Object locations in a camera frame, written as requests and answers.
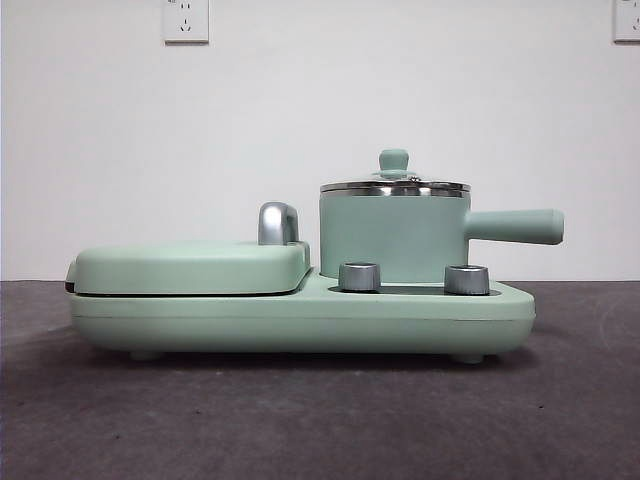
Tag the glass pot lid green knob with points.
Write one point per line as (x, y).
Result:
(395, 161)

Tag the silver control knob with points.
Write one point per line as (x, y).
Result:
(467, 279)
(360, 276)

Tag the mint green breakfast machine base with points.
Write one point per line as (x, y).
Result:
(300, 325)

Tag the mint green griddle cover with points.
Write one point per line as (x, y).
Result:
(185, 267)

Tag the white wall socket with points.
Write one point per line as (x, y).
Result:
(629, 22)
(186, 22)

